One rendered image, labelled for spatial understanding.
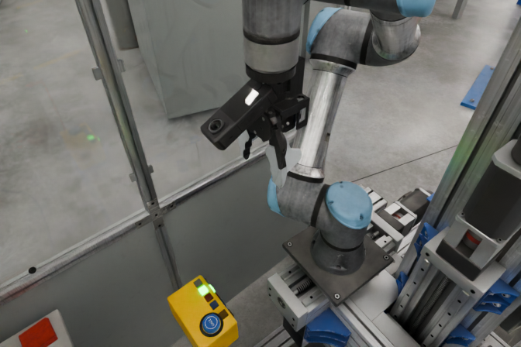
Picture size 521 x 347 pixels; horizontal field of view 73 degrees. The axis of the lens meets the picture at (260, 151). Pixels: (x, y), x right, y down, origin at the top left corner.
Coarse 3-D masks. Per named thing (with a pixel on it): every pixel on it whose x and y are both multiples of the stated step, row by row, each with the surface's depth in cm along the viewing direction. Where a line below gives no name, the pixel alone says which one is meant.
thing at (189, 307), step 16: (192, 288) 89; (208, 288) 89; (176, 304) 86; (192, 304) 86; (208, 304) 86; (176, 320) 91; (192, 320) 83; (224, 320) 83; (192, 336) 80; (208, 336) 80; (224, 336) 82
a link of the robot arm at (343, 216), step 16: (320, 192) 88; (336, 192) 86; (352, 192) 87; (320, 208) 86; (336, 208) 83; (352, 208) 83; (368, 208) 84; (320, 224) 87; (336, 224) 85; (352, 224) 83; (368, 224) 86; (336, 240) 88; (352, 240) 87
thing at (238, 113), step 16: (240, 96) 51; (256, 96) 49; (272, 96) 50; (224, 112) 50; (240, 112) 49; (256, 112) 50; (208, 128) 49; (224, 128) 49; (240, 128) 49; (224, 144) 49
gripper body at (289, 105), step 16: (304, 64) 52; (256, 80) 48; (272, 80) 48; (288, 80) 52; (288, 96) 54; (304, 96) 55; (272, 112) 51; (288, 112) 53; (256, 128) 55; (288, 128) 57
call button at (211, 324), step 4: (208, 316) 82; (212, 316) 82; (216, 316) 82; (204, 320) 82; (208, 320) 82; (212, 320) 82; (216, 320) 82; (204, 324) 81; (208, 324) 81; (212, 324) 81; (216, 324) 81; (204, 328) 81; (208, 328) 80; (212, 328) 80; (216, 328) 80; (208, 332) 80; (212, 332) 80
